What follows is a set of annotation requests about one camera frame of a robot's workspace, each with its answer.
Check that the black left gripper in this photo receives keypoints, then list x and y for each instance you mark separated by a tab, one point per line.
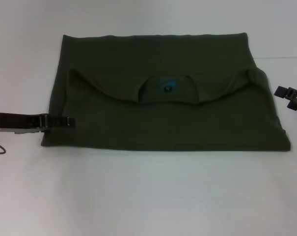
20	123

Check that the dark green FREE t-shirt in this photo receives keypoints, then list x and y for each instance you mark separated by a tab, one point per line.
163	118

